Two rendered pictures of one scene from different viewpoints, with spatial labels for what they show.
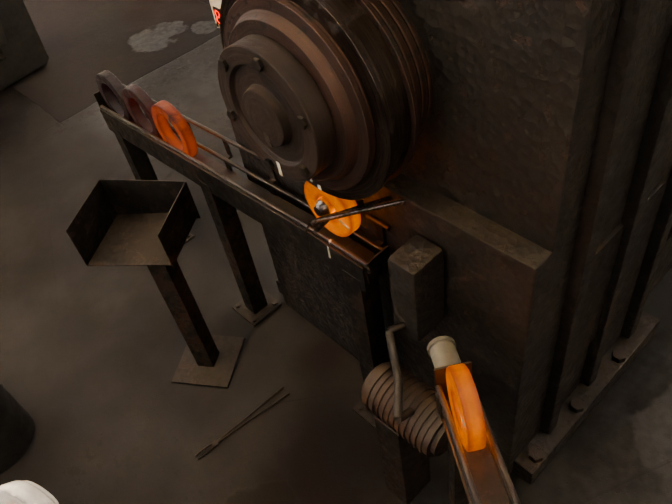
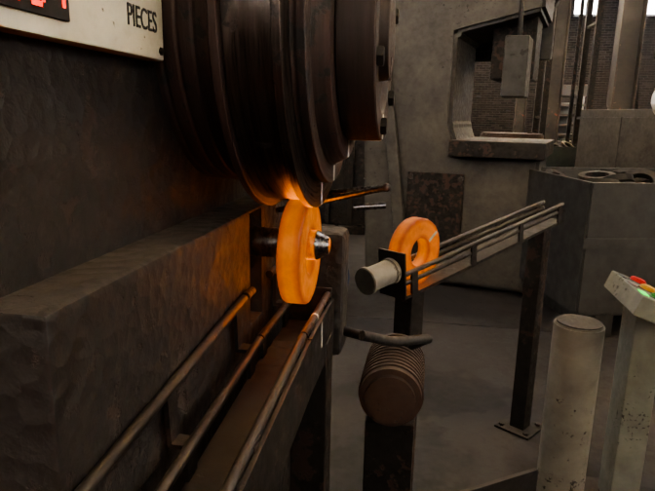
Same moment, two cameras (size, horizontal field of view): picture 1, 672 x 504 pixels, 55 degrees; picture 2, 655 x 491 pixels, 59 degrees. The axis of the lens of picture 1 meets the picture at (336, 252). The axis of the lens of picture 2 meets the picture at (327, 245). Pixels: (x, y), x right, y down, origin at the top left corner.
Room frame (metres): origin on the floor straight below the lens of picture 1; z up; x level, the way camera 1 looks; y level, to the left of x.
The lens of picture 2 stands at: (1.64, 0.61, 1.01)
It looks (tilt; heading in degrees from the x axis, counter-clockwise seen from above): 13 degrees down; 226
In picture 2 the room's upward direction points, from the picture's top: 1 degrees clockwise
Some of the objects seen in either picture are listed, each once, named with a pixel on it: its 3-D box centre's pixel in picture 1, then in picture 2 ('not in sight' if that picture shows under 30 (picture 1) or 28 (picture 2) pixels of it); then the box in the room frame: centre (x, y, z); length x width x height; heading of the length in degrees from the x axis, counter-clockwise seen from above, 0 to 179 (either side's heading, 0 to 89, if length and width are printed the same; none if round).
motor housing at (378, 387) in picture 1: (414, 448); (389, 461); (0.75, -0.10, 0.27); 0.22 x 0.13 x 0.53; 36
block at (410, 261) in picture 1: (418, 288); (318, 289); (0.91, -0.16, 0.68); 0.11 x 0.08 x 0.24; 126
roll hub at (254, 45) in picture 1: (273, 112); (371, 33); (1.04, 0.07, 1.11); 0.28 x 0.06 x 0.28; 36
